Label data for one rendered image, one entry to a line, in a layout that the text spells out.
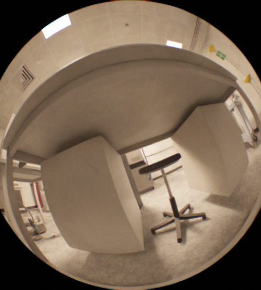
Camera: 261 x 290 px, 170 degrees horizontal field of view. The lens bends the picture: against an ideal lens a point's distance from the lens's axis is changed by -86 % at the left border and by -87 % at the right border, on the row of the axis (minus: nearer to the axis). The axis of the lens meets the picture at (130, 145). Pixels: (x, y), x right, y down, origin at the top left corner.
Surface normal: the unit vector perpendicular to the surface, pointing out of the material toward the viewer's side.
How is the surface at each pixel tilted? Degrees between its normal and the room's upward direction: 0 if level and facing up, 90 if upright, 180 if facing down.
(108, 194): 90
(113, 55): 180
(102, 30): 180
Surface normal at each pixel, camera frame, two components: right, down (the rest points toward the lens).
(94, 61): 0.33, 0.90
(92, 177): -0.07, -0.29
